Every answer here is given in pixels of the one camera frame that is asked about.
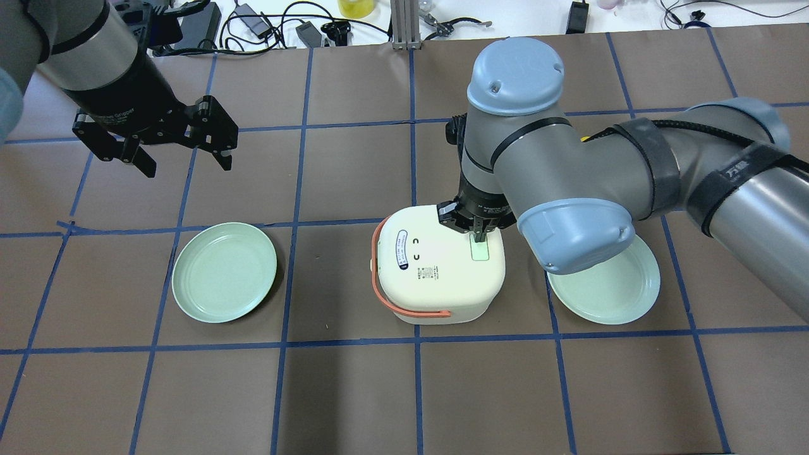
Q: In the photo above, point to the black gripper pressing arm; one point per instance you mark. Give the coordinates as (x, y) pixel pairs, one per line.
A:
(478, 198)

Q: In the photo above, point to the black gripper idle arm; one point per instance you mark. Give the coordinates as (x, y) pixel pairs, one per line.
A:
(128, 86)

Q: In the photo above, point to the white rice cooker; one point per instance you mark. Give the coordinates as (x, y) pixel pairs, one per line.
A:
(428, 274)

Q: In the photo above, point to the idle robot arm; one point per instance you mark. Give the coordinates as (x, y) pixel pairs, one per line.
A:
(96, 52)

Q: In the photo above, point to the robot arm pressing cooker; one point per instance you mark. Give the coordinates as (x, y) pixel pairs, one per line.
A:
(726, 163)

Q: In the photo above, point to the green plate far side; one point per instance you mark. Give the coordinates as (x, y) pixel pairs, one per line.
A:
(224, 272)

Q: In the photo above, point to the green plate near potato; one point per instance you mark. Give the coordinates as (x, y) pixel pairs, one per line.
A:
(616, 292)

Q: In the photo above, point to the black power adapter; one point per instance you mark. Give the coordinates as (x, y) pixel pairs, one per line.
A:
(253, 21)

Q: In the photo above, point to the aluminium frame post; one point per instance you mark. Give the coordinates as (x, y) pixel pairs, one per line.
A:
(404, 20)

